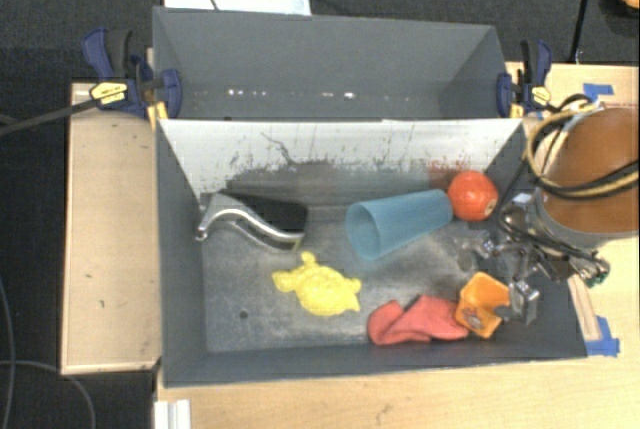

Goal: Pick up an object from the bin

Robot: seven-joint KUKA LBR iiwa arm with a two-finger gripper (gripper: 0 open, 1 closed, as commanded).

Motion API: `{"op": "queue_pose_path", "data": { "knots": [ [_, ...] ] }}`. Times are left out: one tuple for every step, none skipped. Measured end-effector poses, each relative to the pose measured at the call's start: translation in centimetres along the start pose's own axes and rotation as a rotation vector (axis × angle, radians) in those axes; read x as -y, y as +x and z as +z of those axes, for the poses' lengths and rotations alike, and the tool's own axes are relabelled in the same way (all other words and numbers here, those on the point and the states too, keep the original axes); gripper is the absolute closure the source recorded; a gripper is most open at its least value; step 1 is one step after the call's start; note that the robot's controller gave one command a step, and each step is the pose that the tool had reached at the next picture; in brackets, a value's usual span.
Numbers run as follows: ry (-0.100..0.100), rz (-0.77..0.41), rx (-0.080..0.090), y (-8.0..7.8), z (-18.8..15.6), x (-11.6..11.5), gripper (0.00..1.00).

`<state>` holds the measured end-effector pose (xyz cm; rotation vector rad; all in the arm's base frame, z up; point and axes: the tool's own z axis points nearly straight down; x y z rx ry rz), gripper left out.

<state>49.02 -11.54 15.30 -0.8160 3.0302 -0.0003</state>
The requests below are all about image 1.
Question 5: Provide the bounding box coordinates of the blue plastic cup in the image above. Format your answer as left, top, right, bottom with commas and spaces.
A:
344, 188, 455, 263

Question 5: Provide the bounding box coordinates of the small orange cup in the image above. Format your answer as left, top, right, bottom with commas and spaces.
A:
453, 271, 513, 339

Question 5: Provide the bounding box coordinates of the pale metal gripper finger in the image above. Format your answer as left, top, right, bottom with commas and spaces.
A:
455, 235, 500, 269
508, 278, 542, 326

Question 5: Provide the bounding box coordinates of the yellow toy animal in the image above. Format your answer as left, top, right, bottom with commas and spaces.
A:
271, 250, 363, 318

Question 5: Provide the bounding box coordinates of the pale wood board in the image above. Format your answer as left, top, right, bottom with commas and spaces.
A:
59, 79, 164, 376

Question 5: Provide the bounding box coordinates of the red cloth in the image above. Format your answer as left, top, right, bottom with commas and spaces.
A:
366, 294, 472, 347

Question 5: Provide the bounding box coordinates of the orange round fruit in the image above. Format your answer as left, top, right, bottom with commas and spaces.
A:
446, 169, 500, 223

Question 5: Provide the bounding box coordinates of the grey metal bin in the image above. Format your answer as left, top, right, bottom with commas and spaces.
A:
151, 5, 589, 389

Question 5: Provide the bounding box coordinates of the silver and black hand tool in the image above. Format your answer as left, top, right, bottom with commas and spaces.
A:
194, 190, 310, 252

